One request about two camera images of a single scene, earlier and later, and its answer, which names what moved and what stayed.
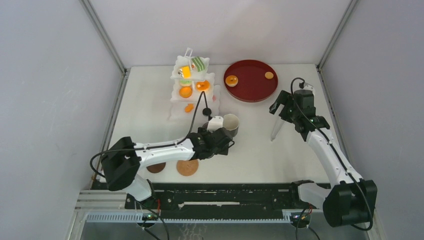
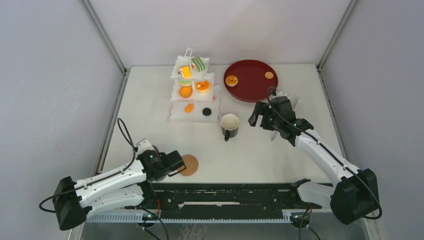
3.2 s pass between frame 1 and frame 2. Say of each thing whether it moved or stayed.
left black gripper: moved
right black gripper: moved
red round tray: stayed
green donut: stayed
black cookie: stayed
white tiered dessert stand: stayed
